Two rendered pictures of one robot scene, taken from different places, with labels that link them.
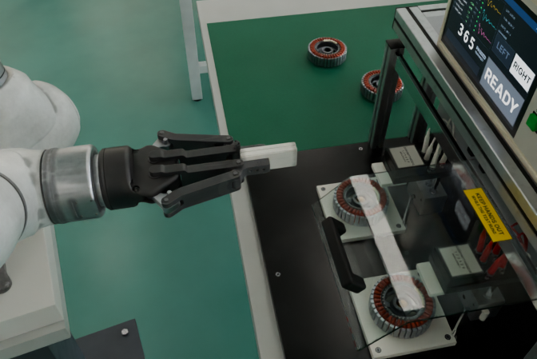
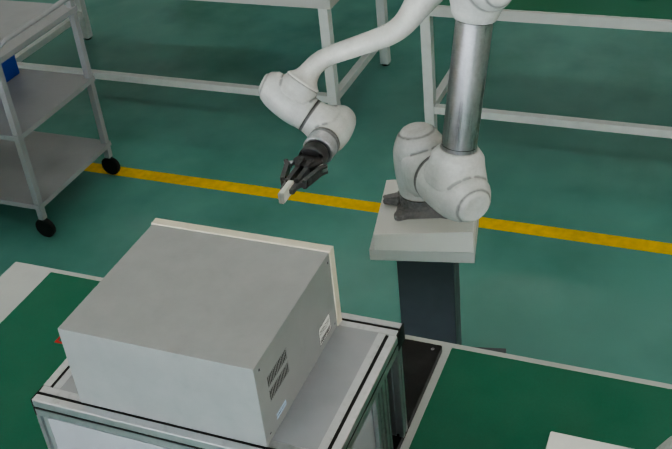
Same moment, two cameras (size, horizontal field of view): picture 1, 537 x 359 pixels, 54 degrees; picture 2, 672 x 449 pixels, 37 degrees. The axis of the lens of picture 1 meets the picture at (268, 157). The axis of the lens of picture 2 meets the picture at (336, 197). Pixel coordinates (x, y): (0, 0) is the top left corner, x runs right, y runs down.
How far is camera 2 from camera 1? 2.63 m
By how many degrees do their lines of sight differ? 87
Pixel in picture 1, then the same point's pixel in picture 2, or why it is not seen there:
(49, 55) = not seen: outside the picture
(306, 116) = (475, 411)
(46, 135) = (436, 190)
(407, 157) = not seen: hidden behind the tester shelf
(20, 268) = (406, 223)
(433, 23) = (366, 332)
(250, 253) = not seen: hidden behind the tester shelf
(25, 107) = (437, 167)
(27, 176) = (316, 124)
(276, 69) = (566, 418)
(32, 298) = (383, 227)
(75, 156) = (317, 134)
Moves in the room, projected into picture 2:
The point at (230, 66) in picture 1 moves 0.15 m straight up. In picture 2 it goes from (590, 385) to (592, 340)
